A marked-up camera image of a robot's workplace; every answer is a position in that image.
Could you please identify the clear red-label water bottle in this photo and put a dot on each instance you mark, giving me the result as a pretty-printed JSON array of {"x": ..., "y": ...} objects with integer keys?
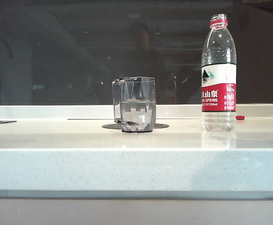
[{"x": 218, "y": 93}]

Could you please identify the clear faceted glass mug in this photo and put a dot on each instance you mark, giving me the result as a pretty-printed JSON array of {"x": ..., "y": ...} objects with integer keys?
[{"x": 138, "y": 112}]

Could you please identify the small red bottle cap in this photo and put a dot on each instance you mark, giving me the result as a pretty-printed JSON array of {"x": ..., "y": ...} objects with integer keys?
[{"x": 240, "y": 117}]

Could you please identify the dark round flat coaster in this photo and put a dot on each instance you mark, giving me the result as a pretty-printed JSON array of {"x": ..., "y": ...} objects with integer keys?
[{"x": 110, "y": 126}]

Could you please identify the light grey cabinet drawer front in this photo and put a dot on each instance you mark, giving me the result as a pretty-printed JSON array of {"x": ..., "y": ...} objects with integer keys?
[{"x": 127, "y": 212}]

